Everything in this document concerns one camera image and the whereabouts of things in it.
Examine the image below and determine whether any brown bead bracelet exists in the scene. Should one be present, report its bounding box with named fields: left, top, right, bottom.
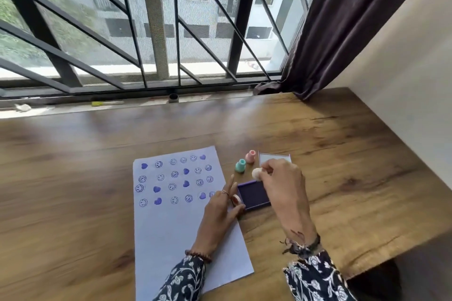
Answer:
left=185, top=249, right=214, bottom=265

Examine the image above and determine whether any person's left hand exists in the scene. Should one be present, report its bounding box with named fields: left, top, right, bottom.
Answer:
left=190, top=174, right=246, bottom=258

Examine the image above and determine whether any purple ink pad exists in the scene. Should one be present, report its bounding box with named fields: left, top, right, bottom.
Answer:
left=236, top=180, right=272, bottom=212

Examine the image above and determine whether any white paper sheet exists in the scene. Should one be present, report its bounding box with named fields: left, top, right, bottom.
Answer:
left=132, top=145, right=255, bottom=301

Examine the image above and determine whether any person's right forearm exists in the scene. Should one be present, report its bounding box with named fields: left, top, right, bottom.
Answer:
left=283, top=249, right=357, bottom=301

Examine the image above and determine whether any black thread bracelet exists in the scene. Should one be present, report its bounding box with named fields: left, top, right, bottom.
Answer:
left=280, top=230, right=323, bottom=260

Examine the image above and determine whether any person's left forearm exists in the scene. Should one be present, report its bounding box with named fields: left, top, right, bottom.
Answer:
left=152, top=254, right=207, bottom=301

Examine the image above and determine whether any black metal window grille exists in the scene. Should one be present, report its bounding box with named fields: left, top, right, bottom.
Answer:
left=0, top=0, right=311, bottom=100

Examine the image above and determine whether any person's right hand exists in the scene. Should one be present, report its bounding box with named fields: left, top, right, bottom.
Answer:
left=259, top=158, right=320, bottom=246

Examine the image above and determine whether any clear ink pad lid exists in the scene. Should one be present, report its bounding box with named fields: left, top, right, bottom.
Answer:
left=258, top=150, right=293, bottom=168

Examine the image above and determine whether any dark brown curtain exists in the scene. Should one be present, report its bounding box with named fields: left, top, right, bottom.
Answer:
left=253, top=0, right=442, bottom=102

